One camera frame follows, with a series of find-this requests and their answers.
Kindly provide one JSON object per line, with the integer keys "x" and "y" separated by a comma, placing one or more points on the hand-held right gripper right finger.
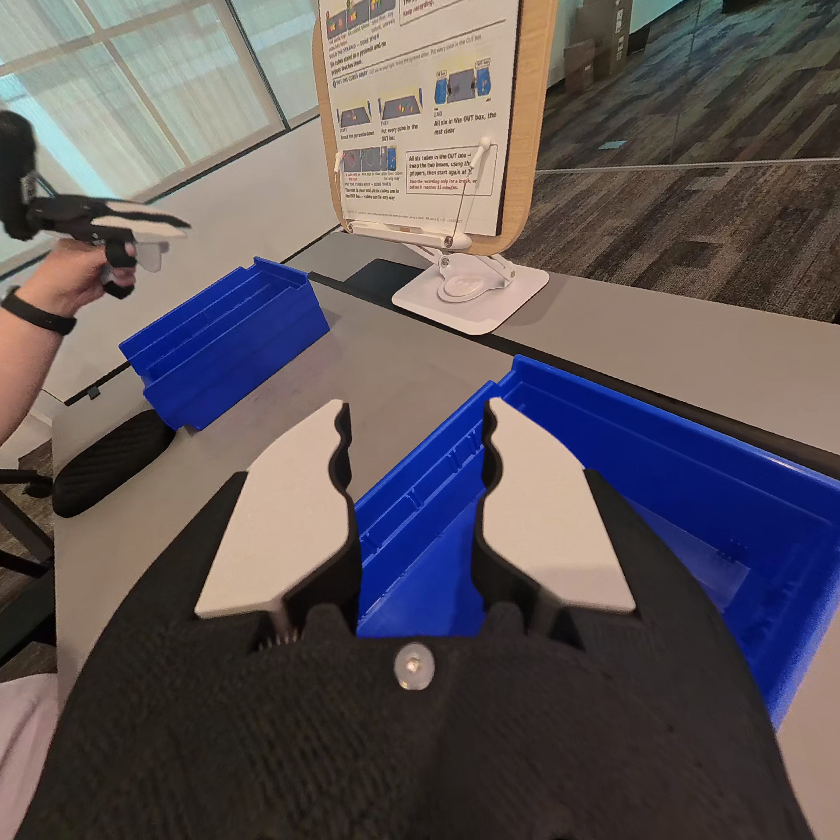
{"x": 551, "y": 538}

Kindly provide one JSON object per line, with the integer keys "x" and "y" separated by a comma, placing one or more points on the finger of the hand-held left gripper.
{"x": 151, "y": 229}
{"x": 141, "y": 210}

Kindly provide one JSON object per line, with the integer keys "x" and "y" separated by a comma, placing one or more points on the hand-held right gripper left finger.
{"x": 282, "y": 538}

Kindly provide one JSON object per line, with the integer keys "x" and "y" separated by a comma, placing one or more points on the blue plastic bin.
{"x": 229, "y": 354}
{"x": 656, "y": 459}

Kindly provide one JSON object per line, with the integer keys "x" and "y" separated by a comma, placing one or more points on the person's left hand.
{"x": 65, "y": 275}

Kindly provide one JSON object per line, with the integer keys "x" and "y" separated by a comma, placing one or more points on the large grid window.
{"x": 131, "y": 85}

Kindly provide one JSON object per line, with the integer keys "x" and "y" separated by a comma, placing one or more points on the black wristband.
{"x": 39, "y": 315}

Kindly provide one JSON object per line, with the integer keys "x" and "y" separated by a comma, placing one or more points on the black oval pad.
{"x": 111, "y": 466}

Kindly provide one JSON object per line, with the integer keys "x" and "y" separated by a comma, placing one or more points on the grey desk leg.
{"x": 23, "y": 525}

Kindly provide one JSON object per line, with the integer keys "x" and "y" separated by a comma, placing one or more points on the dark desk foot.
{"x": 26, "y": 617}

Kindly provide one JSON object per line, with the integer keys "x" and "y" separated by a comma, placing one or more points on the instruction sheet on stand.
{"x": 531, "y": 131}

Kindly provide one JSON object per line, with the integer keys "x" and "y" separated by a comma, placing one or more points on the small cardboard box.
{"x": 577, "y": 69}

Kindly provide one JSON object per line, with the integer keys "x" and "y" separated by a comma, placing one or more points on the tall cardboard box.
{"x": 607, "y": 39}

